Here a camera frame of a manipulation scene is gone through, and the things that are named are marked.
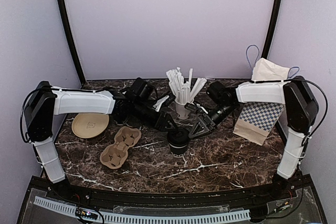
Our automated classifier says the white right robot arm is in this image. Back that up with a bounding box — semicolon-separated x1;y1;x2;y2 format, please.
184;76;320;179

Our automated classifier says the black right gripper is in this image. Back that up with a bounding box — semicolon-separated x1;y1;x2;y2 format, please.
188;102;238;138

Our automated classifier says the white slotted cable duct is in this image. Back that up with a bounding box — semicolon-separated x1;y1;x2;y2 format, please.
33;196;250;223

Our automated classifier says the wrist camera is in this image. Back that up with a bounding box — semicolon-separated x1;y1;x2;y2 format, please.
206;81;232;104
130;77;154;100

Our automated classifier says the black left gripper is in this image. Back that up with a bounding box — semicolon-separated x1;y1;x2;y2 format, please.
131;100;179;132

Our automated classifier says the checkered paper bag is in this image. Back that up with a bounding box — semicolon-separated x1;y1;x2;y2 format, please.
233;45;300;145

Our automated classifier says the white cup holding straws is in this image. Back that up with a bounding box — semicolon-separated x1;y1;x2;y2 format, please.
175;100;191;120

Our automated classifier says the bundle of wrapped straws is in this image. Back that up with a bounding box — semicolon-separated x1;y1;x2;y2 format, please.
166;67;207;105

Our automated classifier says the black paper coffee cup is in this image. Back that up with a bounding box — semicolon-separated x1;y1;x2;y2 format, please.
167;127;190;156

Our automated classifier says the beige round plate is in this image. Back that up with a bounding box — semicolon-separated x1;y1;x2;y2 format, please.
71;113;109;139

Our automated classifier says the black coffee cup lid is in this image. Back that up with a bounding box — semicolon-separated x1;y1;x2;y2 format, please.
167;127;190;145

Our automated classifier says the black front rail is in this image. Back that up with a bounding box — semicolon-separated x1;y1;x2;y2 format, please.
41;182;299;209

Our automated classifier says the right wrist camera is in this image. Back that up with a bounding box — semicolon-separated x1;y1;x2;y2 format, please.
206;81;232;104

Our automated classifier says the brown pulp cup carrier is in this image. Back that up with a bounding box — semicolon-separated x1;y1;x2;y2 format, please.
100;126;142;169

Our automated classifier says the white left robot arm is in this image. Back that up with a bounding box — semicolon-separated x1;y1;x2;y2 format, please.
19;78;178;201

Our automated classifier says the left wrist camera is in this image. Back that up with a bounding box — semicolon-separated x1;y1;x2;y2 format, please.
130;77;154;100

